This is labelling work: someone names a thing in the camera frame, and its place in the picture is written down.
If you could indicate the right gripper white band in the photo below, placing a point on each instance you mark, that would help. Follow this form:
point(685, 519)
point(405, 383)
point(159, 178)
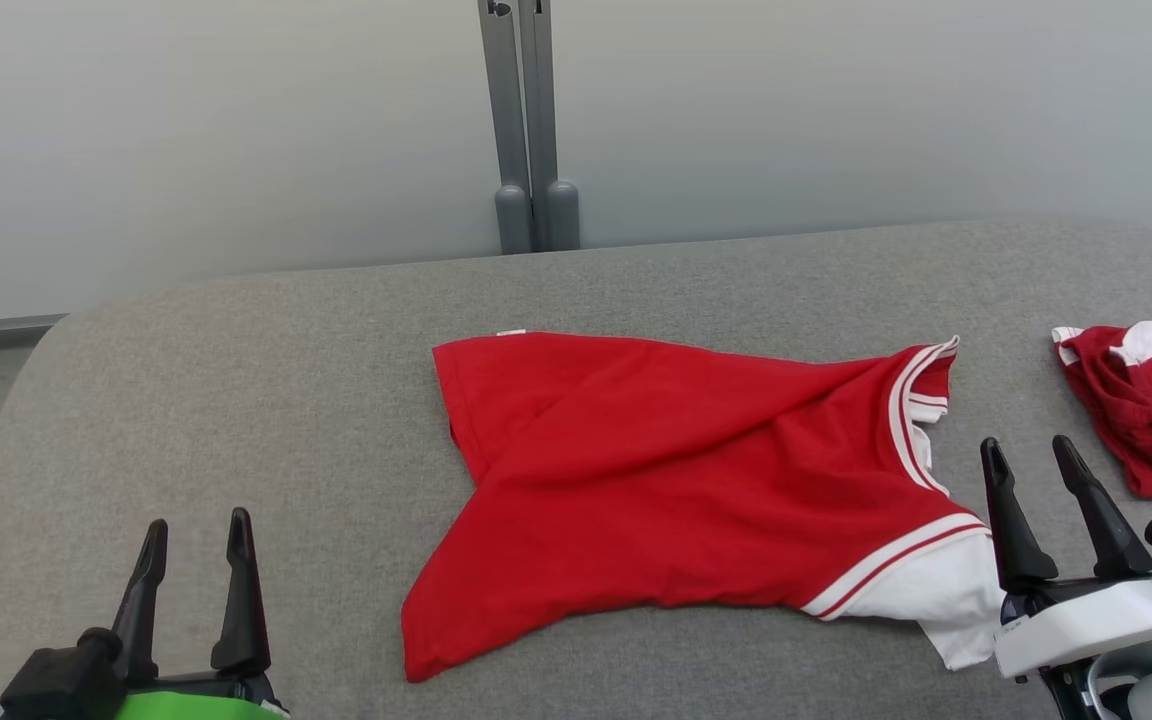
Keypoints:
point(1086, 620)

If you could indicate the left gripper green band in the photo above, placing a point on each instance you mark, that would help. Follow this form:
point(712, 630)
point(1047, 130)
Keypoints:
point(196, 705)

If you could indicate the red white basketball jersey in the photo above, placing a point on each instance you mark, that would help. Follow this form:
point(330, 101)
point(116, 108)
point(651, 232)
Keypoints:
point(656, 480)

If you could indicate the grey partition post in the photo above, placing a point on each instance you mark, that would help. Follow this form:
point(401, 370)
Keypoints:
point(551, 130)
point(508, 120)

